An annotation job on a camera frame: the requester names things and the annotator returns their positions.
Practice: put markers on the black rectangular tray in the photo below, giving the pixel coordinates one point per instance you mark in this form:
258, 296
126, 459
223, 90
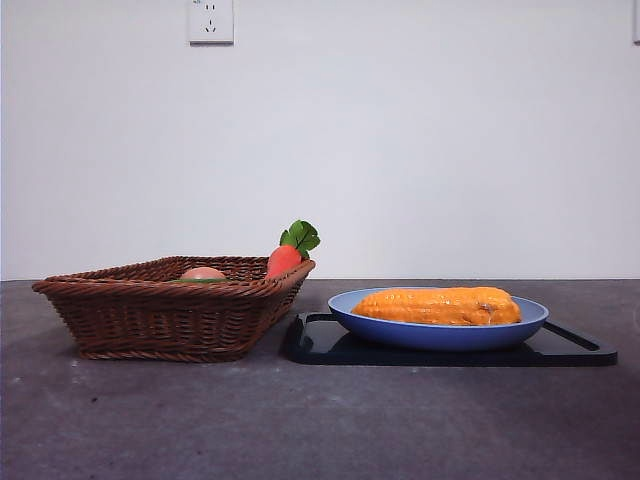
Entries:
320, 350

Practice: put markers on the green chili pepper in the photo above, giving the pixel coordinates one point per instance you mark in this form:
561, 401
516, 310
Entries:
200, 281

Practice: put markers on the brown wicker basket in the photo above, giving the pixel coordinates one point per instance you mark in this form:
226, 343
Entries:
165, 320

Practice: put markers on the pale pink egg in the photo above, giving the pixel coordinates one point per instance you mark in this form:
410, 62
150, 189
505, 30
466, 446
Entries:
202, 273

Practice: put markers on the blue round plate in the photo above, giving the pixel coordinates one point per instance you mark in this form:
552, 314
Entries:
430, 337

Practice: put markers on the orange corn cob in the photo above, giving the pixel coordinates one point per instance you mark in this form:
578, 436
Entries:
430, 306

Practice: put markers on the orange toy carrot green leaves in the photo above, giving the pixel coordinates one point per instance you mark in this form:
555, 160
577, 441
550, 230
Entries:
282, 260

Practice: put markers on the white wall socket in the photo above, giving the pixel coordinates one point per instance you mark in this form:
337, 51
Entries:
210, 22

